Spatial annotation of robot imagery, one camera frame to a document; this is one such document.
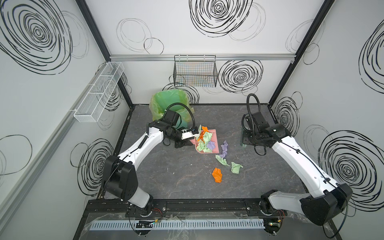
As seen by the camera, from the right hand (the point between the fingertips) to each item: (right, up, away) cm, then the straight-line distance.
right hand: (244, 139), depth 77 cm
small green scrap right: (-9, -15, +10) cm, 20 cm away
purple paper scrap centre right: (-17, -3, 0) cm, 17 cm away
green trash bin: (-38, +22, +20) cm, 49 cm away
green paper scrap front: (-2, -18, +10) cm, 21 cm away
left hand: (-28, -1, +5) cm, 28 cm away
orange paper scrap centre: (-12, -22, +8) cm, 26 cm away
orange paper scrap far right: (-20, +5, +5) cm, 22 cm away
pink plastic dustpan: (-15, -6, 0) cm, 16 cm away
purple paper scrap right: (-6, -8, +18) cm, 21 cm away
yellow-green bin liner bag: (-39, +22, +20) cm, 49 cm away
